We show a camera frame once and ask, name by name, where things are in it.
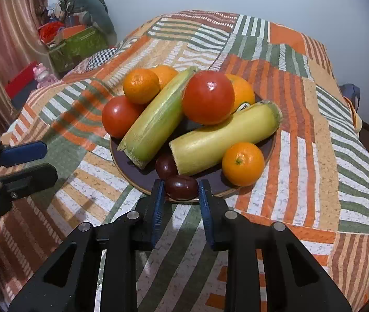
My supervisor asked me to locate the dark purple plate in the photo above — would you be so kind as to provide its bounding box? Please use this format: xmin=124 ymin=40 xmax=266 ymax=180
xmin=109 ymin=94 xmax=277 ymax=203

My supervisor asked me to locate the red plastic bag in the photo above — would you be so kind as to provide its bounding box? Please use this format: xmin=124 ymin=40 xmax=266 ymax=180
xmin=38 ymin=21 xmax=64 ymax=44

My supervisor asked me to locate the floral patchwork quilt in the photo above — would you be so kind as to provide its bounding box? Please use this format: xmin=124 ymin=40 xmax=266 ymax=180
xmin=70 ymin=47 xmax=117 ymax=73

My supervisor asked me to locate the striped patchwork blanket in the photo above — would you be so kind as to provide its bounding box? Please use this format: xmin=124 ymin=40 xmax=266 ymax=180
xmin=0 ymin=9 xmax=369 ymax=312

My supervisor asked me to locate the red box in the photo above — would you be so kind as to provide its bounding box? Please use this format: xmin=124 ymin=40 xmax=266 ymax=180
xmin=5 ymin=61 xmax=38 ymax=111

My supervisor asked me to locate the dark red jujube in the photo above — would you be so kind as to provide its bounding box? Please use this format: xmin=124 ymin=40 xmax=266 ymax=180
xmin=155 ymin=154 xmax=177 ymax=180
xmin=165 ymin=175 xmax=199 ymax=201

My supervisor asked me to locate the corn cob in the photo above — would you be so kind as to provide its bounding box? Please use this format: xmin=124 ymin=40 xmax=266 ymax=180
xmin=169 ymin=101 xmax=283 ymax=176
xmin=117 ymin=66 xmax=199 ymax=169

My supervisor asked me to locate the tomato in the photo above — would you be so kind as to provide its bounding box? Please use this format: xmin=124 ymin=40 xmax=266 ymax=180
xmin=101 ymin=95 xmax=145 ymax=139
xmin=182 ymin=70 xmax=235 ymax=125

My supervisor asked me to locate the blue backpack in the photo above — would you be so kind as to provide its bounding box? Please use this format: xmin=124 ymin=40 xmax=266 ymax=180
xmin=339 ymin=83 xmax=361 ymax=111

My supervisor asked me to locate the grey plush toy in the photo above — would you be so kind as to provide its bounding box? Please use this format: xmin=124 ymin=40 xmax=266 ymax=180
xmin=72 ymin=0 xmax=117 ymax=45

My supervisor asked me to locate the large orange with sticker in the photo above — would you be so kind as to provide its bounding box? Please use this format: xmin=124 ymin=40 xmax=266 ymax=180
xmin=150 ymin=65 xmax=178 ymax=89

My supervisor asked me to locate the small tangerine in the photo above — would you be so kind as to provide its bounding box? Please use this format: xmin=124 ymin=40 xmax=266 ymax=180
xmin=123 ymin=68 xmax=161 ymax=105
xmin=222 ymin=142 xmax=265 ymax=187

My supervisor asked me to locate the pink rabbit figurine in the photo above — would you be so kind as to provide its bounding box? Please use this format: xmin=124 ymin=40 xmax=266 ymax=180
xmin=33 ymin=63 xmax=58 ymax=89

